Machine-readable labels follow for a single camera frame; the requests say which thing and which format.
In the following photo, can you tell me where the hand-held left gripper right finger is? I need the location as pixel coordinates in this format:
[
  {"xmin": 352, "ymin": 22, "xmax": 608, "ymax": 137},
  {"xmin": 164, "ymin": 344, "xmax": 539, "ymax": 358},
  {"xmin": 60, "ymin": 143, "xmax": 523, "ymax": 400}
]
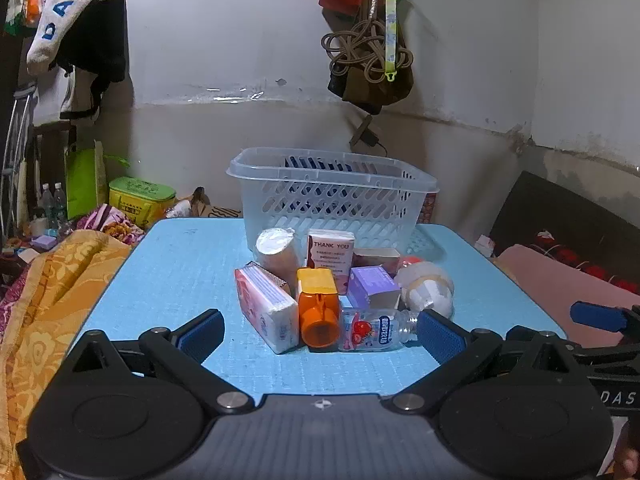
[{"xmin": 389, "ymin": 309, "xmax": 581, "ymax": 416}]

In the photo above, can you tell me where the brown small box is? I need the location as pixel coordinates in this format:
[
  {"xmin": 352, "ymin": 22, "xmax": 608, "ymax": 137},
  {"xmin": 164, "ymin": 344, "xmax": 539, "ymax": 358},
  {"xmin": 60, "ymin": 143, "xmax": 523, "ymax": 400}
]
[{"xmin": 351, "ymin": 247, "xmax": 402, "ymax": 276}]

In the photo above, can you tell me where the white taped jar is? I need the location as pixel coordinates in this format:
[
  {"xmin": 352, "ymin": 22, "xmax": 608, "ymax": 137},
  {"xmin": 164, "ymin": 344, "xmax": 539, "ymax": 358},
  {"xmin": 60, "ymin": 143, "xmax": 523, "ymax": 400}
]
[{"xmin": 395, "ymin": 256, "xmax": 455, "ymax": 319}]

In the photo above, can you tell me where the black power adapter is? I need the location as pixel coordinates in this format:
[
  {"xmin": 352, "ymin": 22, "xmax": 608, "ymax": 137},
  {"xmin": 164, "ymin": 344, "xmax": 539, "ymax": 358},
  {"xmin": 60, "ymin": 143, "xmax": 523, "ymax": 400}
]
[{"xmin": 361, "ymin": 129, "xmax": 388, "ymax": 158}]

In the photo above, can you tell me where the white bandage roll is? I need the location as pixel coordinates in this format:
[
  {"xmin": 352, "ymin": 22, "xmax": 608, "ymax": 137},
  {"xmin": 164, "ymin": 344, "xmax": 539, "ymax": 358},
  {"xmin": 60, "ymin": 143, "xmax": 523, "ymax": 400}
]
[{"xmin": 255, "ymin": 228, "xmax": 299, "ymax": 293}]

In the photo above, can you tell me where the clear bottle strawberry label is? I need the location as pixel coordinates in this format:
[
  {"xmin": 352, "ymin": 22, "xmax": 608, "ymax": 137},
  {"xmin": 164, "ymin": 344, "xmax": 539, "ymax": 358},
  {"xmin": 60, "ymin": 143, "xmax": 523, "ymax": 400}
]
[{"xmin": 338, "ymin": 308, "xmax": 420, "ymax": 352}]

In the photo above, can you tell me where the metal crutch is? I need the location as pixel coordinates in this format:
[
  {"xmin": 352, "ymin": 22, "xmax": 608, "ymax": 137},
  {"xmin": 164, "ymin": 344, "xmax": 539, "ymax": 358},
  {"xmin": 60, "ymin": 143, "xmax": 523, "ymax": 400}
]
[{"xmin": 0, "ymin": 80, "xmax": 38, "ymax": 241}]

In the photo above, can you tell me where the white thank you box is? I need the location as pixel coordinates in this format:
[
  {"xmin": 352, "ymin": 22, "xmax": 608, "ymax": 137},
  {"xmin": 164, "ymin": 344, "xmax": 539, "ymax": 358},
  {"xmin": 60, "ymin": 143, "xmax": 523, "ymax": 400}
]
[{"xmin": 306, "ymin": 229, "xmax": 356, "ymax": 295}]

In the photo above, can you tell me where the orange pill bottle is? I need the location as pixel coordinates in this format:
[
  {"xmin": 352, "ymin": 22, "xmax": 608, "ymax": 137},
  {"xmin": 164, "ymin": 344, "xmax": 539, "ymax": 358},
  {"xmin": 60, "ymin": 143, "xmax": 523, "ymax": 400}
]
[{"xmin": 296, "ymin": 267, "xmax": 342, "ymax": 352}]

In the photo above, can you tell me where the green bag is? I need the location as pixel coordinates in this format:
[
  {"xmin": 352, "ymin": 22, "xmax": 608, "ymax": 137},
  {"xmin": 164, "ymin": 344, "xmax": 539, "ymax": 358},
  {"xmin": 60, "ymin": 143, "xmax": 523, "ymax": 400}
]
[{"xmin": 64, "ymin": 140, "xmax": 131, "ymax": 221}]

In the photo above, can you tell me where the pink tissue packet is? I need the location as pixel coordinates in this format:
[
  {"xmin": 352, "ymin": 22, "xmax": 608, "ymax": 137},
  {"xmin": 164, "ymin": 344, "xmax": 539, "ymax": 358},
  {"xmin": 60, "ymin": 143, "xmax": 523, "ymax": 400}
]
[{"xmin": 234, "ymin": 264, "xmax": 301, "ymax": 355}]

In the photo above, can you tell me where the yellow green strap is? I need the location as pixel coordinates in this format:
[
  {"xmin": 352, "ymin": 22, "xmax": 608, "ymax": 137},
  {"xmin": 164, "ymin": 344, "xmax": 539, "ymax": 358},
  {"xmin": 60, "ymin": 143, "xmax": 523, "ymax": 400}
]
[{"xmin": 384, "ymin": 0, "xmax": 401, "ymax": 83}]

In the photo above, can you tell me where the dark olive hanging bag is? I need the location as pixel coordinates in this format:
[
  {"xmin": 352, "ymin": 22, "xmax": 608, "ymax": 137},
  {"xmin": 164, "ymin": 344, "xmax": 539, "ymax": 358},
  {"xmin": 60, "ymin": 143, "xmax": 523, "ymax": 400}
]
[{"xmin": 327, "ymin": 0, "xmax": 415, "ymax": 113}]

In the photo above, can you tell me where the black and white jacket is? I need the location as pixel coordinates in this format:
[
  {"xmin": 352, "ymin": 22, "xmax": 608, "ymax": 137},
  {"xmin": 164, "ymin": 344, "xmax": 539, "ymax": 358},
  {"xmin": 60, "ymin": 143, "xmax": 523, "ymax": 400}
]
[{"xmin": 26, "ymin": 0, "xmax": 128, "ymax": 121}]

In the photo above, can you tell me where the orange patterned blanket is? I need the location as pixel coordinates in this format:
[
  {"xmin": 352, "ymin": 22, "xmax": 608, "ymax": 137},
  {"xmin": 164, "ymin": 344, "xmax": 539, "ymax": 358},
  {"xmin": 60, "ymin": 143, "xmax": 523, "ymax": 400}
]
[{"xmin": 0, "ymin": 230, "xmax": 133, "ymax": 480}]

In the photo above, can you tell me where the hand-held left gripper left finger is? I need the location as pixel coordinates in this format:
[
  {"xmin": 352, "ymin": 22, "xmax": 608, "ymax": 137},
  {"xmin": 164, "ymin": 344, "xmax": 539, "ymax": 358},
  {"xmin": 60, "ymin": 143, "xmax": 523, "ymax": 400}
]
[{"xmin": 65, "ymin": 309, "xmax": 253, "ymax": 417}]

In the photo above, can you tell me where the dark red floral cloth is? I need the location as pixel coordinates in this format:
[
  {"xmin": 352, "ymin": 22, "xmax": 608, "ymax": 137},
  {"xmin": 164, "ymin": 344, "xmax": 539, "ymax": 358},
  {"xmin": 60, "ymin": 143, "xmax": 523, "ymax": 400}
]
[{"xmin": 487, "ymin": 170, "xmax": 640, "ymax": 296}]

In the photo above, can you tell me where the purple small box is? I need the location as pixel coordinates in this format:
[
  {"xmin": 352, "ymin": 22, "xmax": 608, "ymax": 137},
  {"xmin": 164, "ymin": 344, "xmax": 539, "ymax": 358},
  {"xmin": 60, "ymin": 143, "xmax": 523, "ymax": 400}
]
[{"xmin": 346, "ymin": 266, "xmax": 402, "ymax": 310}]

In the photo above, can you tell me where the pink cushion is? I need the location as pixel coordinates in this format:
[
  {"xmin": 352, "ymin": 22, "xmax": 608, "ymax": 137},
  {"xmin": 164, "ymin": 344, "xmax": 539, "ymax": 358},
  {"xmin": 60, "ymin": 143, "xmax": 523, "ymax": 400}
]
[{"xmin": 492, "ymin": 244, "xmax": 640, "ymax": 348}]

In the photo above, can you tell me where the magenta floral blanket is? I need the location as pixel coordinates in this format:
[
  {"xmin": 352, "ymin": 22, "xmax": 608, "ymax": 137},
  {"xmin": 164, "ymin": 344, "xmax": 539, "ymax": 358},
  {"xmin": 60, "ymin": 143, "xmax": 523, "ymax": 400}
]
[{"xmin": 75, "ymin": 203, "xmax": 146, "ymax": 247}]

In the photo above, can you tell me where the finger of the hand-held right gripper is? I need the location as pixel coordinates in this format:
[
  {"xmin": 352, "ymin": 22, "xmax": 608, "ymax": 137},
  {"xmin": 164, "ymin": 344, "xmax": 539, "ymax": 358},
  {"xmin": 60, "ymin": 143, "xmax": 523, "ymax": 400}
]
[{"xmin": 570, "ymin": 301, "xmax": 640, "ymax": 334}]

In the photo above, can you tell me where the brown cardboard box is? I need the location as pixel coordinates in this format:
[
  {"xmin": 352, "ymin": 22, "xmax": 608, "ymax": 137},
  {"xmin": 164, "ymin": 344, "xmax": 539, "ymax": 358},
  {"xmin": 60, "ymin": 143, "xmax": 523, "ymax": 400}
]
[{"xmin": 172, "ymin": 187, "xmax": 243, "ymax": 219}]

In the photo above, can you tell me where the clear plastic basket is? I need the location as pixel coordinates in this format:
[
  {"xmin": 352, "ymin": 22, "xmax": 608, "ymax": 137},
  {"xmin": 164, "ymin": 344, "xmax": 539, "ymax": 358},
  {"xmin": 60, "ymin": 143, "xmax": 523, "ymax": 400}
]
[{"xmin": 226, "ymin": 147, "xmax": 441, "ymax": 261}]

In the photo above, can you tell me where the yellow green box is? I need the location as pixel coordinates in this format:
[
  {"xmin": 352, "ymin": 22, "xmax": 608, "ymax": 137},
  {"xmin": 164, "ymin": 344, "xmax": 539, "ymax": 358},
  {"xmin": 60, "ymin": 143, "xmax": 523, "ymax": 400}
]
[{"xmin": 108, "ymin": 176, "xmax": 177, "ymax": 231}]

